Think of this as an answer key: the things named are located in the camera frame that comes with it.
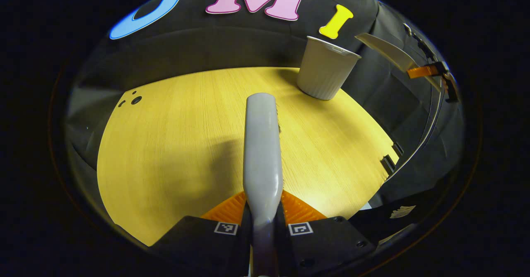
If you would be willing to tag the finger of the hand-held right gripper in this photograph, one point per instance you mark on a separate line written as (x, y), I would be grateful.
(450, 88)
(422, 71)

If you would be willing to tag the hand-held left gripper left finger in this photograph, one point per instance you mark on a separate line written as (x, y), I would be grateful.
(198, 239)

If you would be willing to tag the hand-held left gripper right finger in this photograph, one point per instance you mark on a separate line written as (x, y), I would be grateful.
(327, 244)

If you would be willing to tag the small grey dustpan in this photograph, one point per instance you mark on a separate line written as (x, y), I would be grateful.
(389, 49)

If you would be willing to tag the grey ribbed garbage bin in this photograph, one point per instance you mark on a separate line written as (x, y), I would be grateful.
(323, 74)

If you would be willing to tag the small grey broom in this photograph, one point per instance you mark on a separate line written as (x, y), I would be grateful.
(263, 152)

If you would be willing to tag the yellow wooden desktop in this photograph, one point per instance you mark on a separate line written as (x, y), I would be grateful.
(174, 144)

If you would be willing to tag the black desk edge clamp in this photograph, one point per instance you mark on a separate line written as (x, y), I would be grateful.
(388, 164)
(398, 149)

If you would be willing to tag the black backdrop cloth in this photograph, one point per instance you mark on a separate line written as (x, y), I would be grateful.
(232, 41)

